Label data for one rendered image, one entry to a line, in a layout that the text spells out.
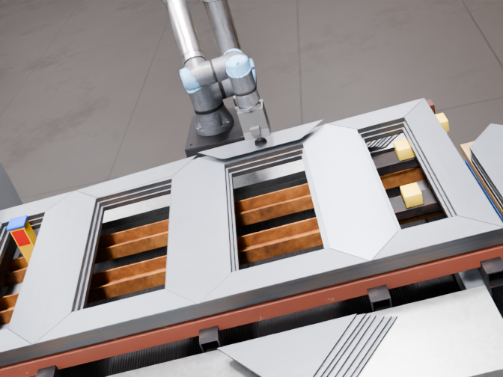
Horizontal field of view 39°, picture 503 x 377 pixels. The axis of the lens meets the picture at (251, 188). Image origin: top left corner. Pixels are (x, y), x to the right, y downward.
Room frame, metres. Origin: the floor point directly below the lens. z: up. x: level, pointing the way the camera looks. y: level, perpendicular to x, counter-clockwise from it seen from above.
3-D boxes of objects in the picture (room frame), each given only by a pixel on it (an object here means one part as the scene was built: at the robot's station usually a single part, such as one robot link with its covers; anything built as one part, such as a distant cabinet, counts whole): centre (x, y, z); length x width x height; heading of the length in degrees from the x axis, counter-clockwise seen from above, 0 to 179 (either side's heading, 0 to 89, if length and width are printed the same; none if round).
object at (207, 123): (2.53, 0.06, 0.82); 0.15 x 0.15 x 0.10
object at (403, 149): (1.92, -0.50, 0.79); 0.06 x 0.05 x 0.04; 174
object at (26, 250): (2.06, 0.77, 0.78); 0.05 x 0.05 x 0.19; 84
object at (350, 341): (1.20, -0.01, 0.77); 0.45 x 0.20 x 0.04; 84
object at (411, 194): (1.67, -0.43, 0.79); 0.06 x 0.05 x 0.04; 174
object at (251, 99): (2.09, -0.07, 1.05); 0.08 x 0.08 x 0.05
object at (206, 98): (2.53, 0.05, 0.94); 0.13 x 0.12 x 0.14; 90
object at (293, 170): (2.27, -0.07, 0.67); 1.30 x 0.20 x 0.03; 84
